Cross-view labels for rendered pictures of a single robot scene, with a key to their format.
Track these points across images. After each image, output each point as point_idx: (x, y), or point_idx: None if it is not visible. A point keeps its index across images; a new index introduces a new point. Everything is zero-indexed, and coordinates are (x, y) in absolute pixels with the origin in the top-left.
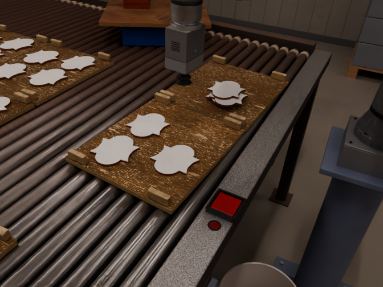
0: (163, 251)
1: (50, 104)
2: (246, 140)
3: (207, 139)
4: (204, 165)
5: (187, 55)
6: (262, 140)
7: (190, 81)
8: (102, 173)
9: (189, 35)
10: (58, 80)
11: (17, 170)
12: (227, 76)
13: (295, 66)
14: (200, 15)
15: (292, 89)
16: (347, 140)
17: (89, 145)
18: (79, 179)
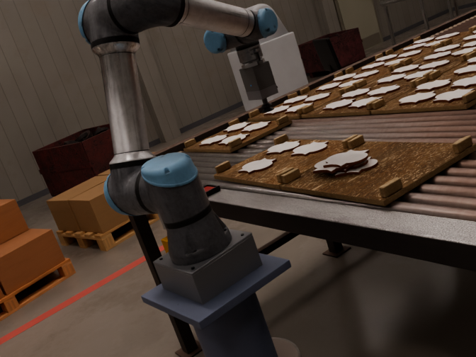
0: None
1: (375, 117)
2: (273, 195)
3: (275, 172)
4: (244, 176)
5: (245, 86)
6: (265, 200)
7: (264, 110)
8: (262, 151)
9: (241, 71)
10: (409, 103)
11: (289, 135)
12: (411, 161)
13: (465, 211)
14: (241, 58)
15: (371, 212)
16: None
17: (297, 140)
18: None
